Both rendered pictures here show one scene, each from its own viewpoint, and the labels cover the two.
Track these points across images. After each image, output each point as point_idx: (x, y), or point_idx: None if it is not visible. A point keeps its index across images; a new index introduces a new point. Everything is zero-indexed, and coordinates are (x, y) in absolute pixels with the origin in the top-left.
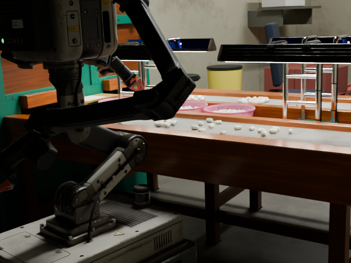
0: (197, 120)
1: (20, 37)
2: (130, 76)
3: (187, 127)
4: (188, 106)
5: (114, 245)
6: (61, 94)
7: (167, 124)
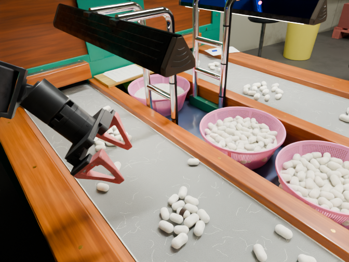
0: (256, 211)
1: None
2: (81, 140)
3: (224, 260)
4: (252, 119)
5: None
6: None
7: (178, 245)
